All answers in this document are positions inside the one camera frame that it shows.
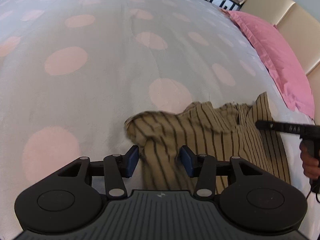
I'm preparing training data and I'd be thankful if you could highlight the brown striped shirt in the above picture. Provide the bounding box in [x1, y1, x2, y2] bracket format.
[125, 93, 291, 191]

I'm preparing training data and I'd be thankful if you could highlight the person's right hand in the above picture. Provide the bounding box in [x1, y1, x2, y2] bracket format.
[299, 141, 320, 180]

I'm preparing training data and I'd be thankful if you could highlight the pink pillow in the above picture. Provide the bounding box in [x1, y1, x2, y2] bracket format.
[221, 9, 315, 119]

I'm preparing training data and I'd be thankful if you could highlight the cream padded headboard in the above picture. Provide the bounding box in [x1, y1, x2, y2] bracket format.
[241, 0, 320, 125]

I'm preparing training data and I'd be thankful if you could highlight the polka dot bed sheet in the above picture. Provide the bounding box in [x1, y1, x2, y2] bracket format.
[1, 0, 313, 239]

